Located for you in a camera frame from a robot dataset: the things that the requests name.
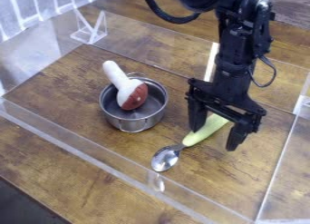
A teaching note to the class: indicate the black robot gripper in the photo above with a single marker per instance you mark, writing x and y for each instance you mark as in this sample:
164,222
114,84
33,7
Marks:
225,96

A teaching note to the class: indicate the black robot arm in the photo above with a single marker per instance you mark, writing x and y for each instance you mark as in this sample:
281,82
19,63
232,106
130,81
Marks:
244,44

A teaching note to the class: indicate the small steel pot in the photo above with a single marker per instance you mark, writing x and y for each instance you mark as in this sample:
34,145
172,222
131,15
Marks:
143,117

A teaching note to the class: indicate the plush mushroom toy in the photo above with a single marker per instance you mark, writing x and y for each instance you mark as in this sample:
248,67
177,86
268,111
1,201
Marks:
133,91

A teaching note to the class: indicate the clear acrylic enclosure wall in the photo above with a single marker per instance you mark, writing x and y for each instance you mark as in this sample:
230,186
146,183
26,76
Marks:
165,189

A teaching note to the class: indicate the clear acrylic triangular bracket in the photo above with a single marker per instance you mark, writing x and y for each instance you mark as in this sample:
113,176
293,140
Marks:
89,34

